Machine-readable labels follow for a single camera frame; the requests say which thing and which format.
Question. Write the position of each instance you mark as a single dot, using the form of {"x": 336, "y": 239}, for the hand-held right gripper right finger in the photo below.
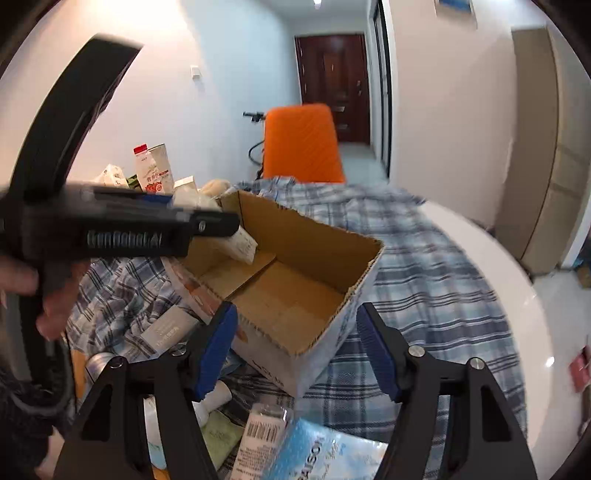
{"x": 375, "y": 355}

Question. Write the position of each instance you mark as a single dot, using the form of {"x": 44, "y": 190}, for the grey flat box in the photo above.
{"x": 168, "y": 330}

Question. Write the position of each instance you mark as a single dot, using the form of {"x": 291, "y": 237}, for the tall white carton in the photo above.
{"x": 164, "y": 161}

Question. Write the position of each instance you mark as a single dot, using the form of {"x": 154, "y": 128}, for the clear wrapped white packet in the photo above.
{"x": 263, "y": 431}

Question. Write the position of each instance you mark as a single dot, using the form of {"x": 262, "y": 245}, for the dark brown door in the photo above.
{"x": 337, "y": 78}

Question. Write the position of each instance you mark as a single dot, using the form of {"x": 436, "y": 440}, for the beige plush toy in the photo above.
{"x": 214, "y": 187}

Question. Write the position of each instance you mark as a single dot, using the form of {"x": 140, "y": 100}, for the white tube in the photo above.
{"x": 217, "y": 397}

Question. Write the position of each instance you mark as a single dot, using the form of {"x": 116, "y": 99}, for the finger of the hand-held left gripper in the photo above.
{"x": 157, "y": 201}
{"x": 217, "y": 225}

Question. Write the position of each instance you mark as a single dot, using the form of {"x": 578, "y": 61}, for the person's left hand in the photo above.
{"x": 55, "y": 304}

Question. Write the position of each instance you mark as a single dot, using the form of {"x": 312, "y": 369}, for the small white carton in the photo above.
{"x": 113, "y": 177}

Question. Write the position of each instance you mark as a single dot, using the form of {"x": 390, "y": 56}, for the pretzel print cardboard box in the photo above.
{"x": 295, "y": 304}

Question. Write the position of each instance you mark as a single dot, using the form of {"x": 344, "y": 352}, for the small green carton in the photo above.
{"x": 134, "y": 182}

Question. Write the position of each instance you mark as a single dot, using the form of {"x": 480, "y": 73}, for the light blue tissue box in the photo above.
{"x": 323, "y": 454}

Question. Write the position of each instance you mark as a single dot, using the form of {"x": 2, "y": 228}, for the white light switch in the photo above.
{"x": 195, "y": 71}

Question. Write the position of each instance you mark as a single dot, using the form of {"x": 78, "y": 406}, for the blue plaid cloth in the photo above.
{"x": 438, "y": 295}

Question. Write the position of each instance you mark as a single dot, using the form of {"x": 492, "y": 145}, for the red cap milk bottle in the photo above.
{"x": 148, "y": 173}

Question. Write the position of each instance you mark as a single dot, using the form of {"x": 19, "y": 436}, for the beige wardrobe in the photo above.
{"x": 540, "y": 161}

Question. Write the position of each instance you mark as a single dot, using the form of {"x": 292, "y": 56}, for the red object on floor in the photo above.
{"x": 581, "y": 364}

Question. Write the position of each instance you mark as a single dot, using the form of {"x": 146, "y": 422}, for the blue wall picture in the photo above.
{"x": 455, "y": 7}

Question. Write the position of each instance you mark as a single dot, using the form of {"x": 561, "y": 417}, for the small white box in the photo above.
{"x": 242, "y": 247}

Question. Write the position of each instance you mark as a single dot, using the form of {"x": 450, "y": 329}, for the pale green tube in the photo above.
{"x": 221, "y": 436}

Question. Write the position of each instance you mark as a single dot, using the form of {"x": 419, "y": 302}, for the orange chair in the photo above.
{"x": 302, "y": 143}

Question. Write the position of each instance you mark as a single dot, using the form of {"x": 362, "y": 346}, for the round grey-white jar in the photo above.
{"x": 99, "y": 364}

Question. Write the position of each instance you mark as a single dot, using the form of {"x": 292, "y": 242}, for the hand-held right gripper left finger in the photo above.
{"x": 217, "y": 350}

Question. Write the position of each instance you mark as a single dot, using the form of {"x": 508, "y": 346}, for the orange white packet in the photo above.
{"x": 198, "y": 290}

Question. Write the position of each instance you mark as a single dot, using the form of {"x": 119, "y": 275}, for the white bag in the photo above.
{"x": 187, "y": 189}

